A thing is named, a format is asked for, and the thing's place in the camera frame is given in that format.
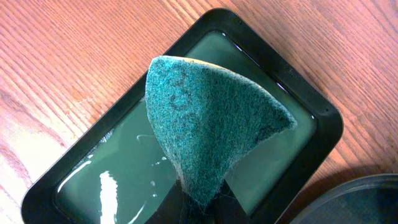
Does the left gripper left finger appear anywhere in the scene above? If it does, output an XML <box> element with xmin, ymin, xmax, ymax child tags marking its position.
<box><xmin>146</xmin><ymin>180</ymin><xmax>188</xmax><ymax>224</ymax></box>

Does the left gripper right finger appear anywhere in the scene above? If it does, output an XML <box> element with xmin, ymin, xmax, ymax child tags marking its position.
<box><xmin>211</xmin><ymin>180</ymin><xmax>250</xmax><ymax>224</ymax></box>

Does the green scouring sponge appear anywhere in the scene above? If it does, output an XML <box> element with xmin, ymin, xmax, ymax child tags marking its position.
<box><xmin>145</xmin><ymin>55</ymin><xmax>297</xmax><ymax>207</ymax></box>

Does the black rectangular water tray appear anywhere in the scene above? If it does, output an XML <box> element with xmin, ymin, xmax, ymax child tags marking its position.
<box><xmin>21</xmin><ymin>9</ymin><xmax>343</xmax><ymax>223</ymax></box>

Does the round black tray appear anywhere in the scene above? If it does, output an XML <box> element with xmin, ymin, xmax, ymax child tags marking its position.
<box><xmin>291</xmin><ymin>174</ymin><xmax>397</xmax><ymax>224</ymax></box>

